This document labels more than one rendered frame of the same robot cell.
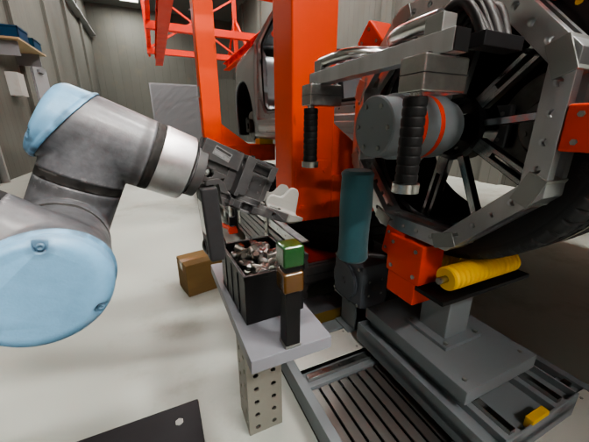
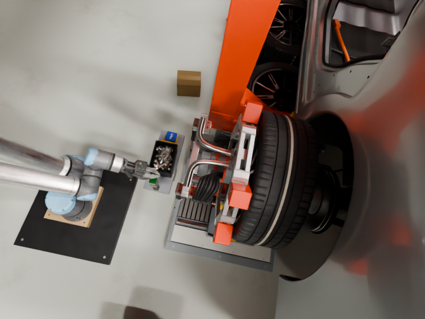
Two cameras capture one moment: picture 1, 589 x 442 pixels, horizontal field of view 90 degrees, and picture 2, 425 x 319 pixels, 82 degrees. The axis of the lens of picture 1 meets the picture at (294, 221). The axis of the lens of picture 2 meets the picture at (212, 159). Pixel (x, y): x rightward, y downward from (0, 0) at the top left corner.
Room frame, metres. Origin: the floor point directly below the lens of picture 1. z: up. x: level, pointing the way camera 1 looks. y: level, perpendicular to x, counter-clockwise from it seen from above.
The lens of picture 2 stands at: (0.30, -0.35, 2.02)
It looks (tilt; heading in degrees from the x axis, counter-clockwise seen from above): 69 degrees down; 19
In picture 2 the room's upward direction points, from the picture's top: 18 degrees clockwise
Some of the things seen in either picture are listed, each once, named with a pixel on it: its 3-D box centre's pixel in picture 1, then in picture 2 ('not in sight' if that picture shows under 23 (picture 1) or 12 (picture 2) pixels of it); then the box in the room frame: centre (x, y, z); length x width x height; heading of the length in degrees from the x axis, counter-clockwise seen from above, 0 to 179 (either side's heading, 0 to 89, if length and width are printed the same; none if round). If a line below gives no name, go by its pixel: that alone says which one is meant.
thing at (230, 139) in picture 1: (247, 142); not in sight; (3.00, 0.47, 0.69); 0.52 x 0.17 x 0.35; 115
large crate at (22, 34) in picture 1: (10, 34); not in sight; (5.69, 4.81, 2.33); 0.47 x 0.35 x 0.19; 25
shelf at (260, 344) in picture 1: (259, 297); (165, 161); (0.65, 0.09, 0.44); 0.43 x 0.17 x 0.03; 25
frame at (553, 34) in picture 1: (431, 127); (233, 170); (0.73, -0.33, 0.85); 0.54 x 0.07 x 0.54; 25
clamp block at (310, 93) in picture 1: (322, 95); (202, 125); (0.80, -0.07, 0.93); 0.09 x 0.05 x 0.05; 115
